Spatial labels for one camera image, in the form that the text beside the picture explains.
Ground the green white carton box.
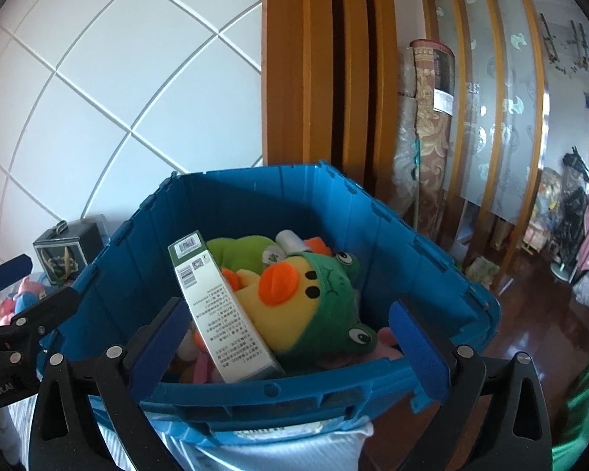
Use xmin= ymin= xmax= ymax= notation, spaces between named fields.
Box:
xmin=168 ymin=232 xmax=283 ymax=384

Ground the yellow duck frog-hat plush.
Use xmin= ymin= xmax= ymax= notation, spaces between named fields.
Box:
xmin=221 ymin=252 xmax=378 ymax=369

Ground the blue dress pig plush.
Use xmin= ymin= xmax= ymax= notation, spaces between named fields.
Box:
xmin=0 ymin=276 xmax=57 ymax=327

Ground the dark gift box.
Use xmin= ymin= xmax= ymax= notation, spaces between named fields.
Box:
xmin=33 ymin=215 xmax=108 ymax=286

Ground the blue plastic storage crate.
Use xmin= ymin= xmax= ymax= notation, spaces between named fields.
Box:
xmin=43 ymin=163 xmax=501 ymax=447

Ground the green plush toy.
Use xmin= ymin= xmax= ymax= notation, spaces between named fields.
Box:
xmin=206 ymin=235 xmax=285 ymax=274

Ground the grey cardboard tube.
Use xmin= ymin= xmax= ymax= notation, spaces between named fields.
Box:
xmin=275 ymin=230 xmax=311 ymax=255

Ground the orange plush toy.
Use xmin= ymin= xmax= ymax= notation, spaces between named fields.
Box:
xmin=303 ymin=236 xmax=333 ymax=256

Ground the rolled patterned carpet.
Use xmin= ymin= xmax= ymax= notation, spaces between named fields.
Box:
xmin=391 ymin=39 xmax=455 ymax=239

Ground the wooden door frame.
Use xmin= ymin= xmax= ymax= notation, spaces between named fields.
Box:
xmin=262 ymin=0 xmax=399 ymax=200

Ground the glass partition wooden frame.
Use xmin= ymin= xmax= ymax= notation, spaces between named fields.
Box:
xmin=422 ymin=0 xmax=549 ymax=274

